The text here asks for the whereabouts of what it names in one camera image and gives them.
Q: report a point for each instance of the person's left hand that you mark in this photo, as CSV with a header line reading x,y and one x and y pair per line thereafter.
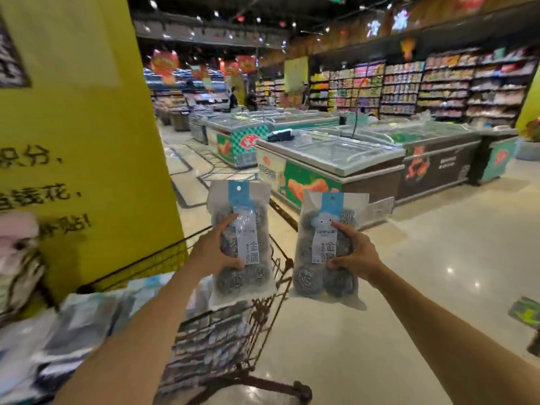
x,y
209,255

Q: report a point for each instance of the person's right hand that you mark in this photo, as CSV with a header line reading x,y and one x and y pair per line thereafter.
x,y
365,257

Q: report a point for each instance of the person's right thumb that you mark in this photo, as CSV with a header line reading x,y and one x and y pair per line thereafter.
x,y
337,263

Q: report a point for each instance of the person's left thumb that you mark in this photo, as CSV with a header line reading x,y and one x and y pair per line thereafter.
x,y
233,264

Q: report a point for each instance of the steel wool scourer packet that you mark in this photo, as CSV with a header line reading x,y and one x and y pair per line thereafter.
x,y
318,265
251,244

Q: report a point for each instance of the person's right forearm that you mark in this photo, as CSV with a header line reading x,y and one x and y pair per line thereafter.
x,y
447,337

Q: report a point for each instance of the person's left forearm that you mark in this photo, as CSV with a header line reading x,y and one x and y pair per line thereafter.
x,y
139,333

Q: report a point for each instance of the glass-top chest freezer orange picture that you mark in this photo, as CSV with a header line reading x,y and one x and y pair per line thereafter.
x,y
333,153

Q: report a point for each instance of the green checkered chest freezer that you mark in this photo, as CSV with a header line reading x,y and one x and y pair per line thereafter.
x,y
236,139

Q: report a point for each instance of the black device on freezer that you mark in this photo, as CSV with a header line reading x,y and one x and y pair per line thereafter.
x,y
280,135

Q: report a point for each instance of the long dark glass-top chest freezer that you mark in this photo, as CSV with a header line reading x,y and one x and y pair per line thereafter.
x,y
438,158

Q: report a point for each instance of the green glass-top chest freezer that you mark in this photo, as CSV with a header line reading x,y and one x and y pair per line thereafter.
x,y
301,118

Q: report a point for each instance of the row of distant chest freezers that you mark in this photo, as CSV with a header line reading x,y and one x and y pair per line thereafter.
x,y
181,115

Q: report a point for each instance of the pile of packets in cart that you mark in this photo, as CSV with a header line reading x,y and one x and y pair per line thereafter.
x,y
84,324

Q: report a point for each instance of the distant aisle shelves of goods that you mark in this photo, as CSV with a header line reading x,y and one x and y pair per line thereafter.
x,y
268,92

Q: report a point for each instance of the yellow poster with black writing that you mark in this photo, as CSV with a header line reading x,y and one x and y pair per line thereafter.
x,y
97,143

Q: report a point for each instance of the yellow hanging banner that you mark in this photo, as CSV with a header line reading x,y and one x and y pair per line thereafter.
x,y
296,75

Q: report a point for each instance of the green packet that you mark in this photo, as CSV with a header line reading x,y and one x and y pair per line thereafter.
x,y
525,312

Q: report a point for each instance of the small teal-fronted chest freezer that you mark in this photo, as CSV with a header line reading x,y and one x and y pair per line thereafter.
x,y
498,153

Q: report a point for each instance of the small red hanging decoration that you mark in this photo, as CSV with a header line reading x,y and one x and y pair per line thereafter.
x,y
229,68
247,64

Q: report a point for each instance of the large red hanging decoration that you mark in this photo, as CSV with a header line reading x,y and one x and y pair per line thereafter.
x,y
164,65

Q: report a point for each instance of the grey round bin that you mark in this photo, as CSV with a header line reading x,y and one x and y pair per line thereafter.
x,y
528,150

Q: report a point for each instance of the orange hanging ornament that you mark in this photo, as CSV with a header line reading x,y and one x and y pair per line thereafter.
x,y
408,48

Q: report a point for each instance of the white blue snowflake decoration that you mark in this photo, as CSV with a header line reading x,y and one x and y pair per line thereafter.
x,y
373,28
400,20

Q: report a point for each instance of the wall shelves of packaged goods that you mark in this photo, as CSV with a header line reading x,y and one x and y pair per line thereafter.
x,y
443,86

